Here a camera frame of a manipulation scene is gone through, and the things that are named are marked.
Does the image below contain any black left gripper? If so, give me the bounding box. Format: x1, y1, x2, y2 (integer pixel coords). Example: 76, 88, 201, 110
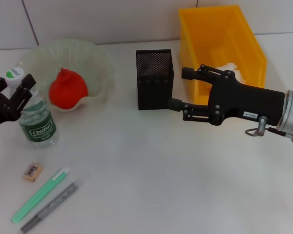
0, 74, 37, 134

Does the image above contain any black mesh pen holder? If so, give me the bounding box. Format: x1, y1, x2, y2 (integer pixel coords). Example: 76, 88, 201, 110
135, 49, 174, 111

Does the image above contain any beige eraser with barcode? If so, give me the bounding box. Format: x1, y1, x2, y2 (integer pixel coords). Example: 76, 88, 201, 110
21, 162, 43, 183

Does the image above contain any red-orange toy orange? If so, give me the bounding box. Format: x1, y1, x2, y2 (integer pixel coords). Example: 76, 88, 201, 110
48, 67, 88, 110

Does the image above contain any grey marker pen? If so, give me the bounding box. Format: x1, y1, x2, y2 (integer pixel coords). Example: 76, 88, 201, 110
20, 182, 79, 234

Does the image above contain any yellow plastic bin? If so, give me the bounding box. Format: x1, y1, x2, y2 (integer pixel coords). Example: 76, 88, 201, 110
178, 4, 269, 105

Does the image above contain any green glass fruit plate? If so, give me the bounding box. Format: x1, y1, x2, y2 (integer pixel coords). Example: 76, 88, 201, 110
14, 39, 117, 113

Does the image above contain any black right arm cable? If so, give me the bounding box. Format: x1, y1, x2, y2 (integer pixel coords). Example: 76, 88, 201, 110
245, 126, 288, 137

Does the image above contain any clear green-label water bottle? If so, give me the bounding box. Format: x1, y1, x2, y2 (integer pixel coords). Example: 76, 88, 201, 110
4, 67, 57, 149

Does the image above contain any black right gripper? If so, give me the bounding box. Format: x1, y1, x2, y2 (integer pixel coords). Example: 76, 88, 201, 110
168, 64, 286, 127

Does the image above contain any right gripper silver plug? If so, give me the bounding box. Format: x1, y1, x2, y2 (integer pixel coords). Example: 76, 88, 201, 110
256, 116, 269, 137

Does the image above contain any mint green pen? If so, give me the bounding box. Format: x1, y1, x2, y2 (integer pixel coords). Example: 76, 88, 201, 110
11, 165, 71, 224

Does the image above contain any white paper ball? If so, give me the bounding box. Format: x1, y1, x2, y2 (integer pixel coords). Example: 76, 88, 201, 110
214, 62, 246, 85

